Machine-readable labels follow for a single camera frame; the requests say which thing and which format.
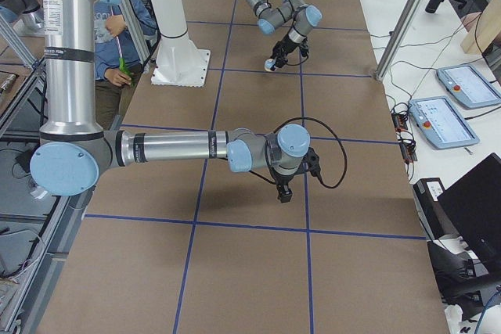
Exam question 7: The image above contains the orange electronics board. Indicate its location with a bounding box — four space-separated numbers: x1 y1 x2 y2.
391 113 409 132

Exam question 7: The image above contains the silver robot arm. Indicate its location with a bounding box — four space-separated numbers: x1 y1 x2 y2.
30 0 322 203
245 0 323 72

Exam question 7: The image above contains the green and pink stick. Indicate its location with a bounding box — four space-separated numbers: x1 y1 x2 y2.
112 5 136 87

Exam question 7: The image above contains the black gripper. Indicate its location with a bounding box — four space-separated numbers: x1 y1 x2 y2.
272 167 302 203
271 36 298 69

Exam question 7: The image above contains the brown paper table cover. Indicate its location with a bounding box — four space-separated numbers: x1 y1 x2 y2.
38 0 449 333

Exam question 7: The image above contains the white camera stand column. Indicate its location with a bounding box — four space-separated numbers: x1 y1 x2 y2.
151 0 211 87

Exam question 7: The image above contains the aluminium frame post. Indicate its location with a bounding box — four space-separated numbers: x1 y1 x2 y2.
374 0 423 81

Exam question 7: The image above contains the teach pendant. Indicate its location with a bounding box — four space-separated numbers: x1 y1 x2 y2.
409 96 480 149
436 64 500 109

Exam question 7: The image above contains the black laptop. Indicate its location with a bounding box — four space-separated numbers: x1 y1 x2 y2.
438 153 500 272

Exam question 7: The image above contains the blue and cream bell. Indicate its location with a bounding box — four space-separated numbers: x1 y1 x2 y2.
265 59 276 72

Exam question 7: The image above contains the far teach pendant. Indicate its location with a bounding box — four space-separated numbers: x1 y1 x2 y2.
436 64 500 109

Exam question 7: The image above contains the black box with label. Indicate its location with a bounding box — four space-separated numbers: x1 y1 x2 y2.
413 178 457 239

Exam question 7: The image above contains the wooden board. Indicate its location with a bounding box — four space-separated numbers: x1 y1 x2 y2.
461 0 500 54

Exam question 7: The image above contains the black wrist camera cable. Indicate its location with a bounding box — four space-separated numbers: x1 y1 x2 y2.
250 116 348 189

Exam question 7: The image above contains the near teach pendant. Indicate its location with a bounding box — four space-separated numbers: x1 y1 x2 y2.
409 96 480 149

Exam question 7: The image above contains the person in blue sweater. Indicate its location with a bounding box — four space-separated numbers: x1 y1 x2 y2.
94 1 143 130

